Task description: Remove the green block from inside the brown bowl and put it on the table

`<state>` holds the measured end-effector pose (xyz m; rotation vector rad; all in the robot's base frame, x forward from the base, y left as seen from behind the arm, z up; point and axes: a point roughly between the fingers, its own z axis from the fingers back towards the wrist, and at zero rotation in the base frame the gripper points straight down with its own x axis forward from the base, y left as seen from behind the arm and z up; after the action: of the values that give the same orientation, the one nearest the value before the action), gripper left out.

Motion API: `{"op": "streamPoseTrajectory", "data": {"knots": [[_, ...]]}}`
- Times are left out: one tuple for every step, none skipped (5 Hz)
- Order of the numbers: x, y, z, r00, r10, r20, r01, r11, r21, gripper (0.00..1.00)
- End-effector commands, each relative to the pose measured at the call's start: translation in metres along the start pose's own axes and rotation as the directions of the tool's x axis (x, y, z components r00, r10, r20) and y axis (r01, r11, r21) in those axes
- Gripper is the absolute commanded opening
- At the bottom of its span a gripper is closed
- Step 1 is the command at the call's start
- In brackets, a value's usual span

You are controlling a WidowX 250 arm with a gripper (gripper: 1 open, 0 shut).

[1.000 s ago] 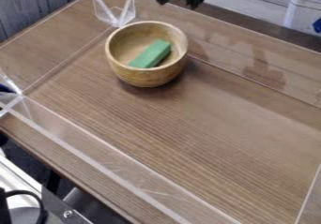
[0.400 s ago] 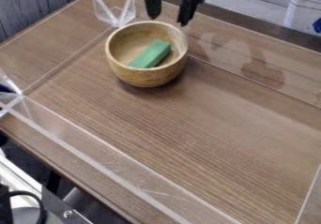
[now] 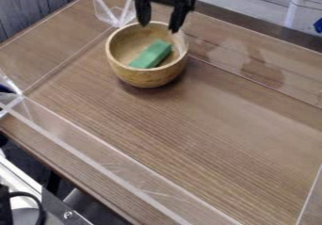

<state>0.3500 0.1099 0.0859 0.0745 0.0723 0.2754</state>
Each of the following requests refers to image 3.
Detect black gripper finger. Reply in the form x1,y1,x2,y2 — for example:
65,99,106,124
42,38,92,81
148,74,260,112
135,0,151,26
168,0,188,33

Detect metal bracket with screw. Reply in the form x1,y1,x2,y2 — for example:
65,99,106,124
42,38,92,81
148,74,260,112
41,193,94,225

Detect clear acrylic table fence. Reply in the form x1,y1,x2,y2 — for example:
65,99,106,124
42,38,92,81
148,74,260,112
0,0,322,225

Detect white bucket in background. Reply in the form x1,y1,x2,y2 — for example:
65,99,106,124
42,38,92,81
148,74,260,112
284,0,322,37

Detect clear acrylic corner bracket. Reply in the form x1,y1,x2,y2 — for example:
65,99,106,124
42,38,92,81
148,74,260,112
92,0,136,28

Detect green rectangular block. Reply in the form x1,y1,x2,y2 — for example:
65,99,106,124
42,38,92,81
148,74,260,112
129,40,172,69

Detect brown wooden bowl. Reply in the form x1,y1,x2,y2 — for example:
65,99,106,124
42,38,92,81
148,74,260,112
105,21,188,88

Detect black cable loop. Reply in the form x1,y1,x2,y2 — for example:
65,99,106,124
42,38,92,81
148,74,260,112
8,190,48,225

